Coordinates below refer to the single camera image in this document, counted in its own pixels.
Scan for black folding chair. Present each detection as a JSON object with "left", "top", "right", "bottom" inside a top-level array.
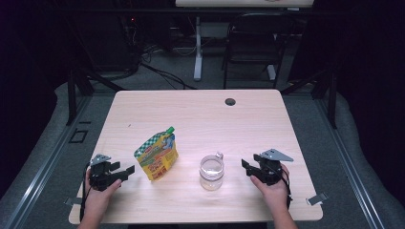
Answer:
[{"left": 221, "top": 12, "right": 298, "bottom": 91}]

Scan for aluminium floor rail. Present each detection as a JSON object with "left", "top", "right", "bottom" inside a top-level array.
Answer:
[
  {"left": 314, "top": 94, "right": 387, "bottom": 229},
  {"left": 2, "top": 94, "right": 94, "bottom": 229}
]

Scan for white desk leg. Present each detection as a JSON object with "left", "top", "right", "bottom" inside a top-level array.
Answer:
[{"left": 193, "top": 16, "right": 204, "bottom": 82}]

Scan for clear glass jar hinged lid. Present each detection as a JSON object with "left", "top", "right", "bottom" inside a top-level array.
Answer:
[{"left": 199, "top": 151, "right": 225, "bottom": 192}]

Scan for black metal frame stand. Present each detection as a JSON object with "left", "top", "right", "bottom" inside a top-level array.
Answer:
[
  {"left": 65, "top": 61, "right": 126, "bottom": 127},
  {"left": 280, "top": 67, "right": 339, "bottom": 130}
]

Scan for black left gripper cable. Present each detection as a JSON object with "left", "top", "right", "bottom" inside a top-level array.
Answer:
[{"left": 78, "top": 161, "right": 93, "bottom": 222}]

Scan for person's right hand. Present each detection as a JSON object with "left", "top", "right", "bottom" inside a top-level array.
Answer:
[{"left": 249, "top": 164, "right": 292, "bottom": 213}]

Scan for yellow spouted pouch green cap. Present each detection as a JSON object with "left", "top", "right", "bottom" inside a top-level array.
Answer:
[{"left": 133, "top": 126, "right": 180, "bottom": 182}]

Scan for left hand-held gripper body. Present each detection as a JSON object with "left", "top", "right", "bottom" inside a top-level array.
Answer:
[{"left": 88, "top": 154, "right": 114, "bottom": 192}]

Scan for black floor cables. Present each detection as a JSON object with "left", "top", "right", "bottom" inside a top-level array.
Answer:
[{"left": 139, "top": 47, "right": 198, "bottom": 91}]

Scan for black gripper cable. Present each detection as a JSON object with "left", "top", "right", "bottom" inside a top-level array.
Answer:
[
  {"left": 78, "top": 161, "right": 93, "bottom": 222},
  {"left": 276, "top": 164, "right": 293, "bottom": 210}
]

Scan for white desk foot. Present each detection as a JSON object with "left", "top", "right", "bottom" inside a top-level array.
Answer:
[{"left": 266, "top": 64, "right": 278, "bottom": 81}]

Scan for dark equipment with red light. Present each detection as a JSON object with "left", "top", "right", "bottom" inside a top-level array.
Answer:
[{"left": 121, "top": 13, "right": 141, "bottom": 66}]

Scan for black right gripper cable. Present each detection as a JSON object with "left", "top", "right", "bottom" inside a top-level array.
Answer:
[{"left": 276, "top": 164, "right": 293, "bottom": 210}]

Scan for person's left hand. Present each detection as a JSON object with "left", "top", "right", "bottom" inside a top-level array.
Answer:
[{"left": 83, "top": 173, "right": 123, "bottom": 208}]

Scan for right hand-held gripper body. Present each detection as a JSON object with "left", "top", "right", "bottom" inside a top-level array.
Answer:
[{"left": 254, "top": 148, "right": 295, "bottom": 187}]

